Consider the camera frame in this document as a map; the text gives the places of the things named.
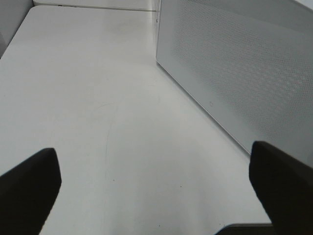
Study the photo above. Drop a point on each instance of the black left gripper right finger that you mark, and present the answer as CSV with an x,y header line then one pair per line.
x,y
284,186

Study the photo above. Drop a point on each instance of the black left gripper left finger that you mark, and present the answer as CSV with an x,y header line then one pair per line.
x,y
28,192

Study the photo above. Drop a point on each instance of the white microwave door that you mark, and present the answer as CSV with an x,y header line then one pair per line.
x,y
248,63

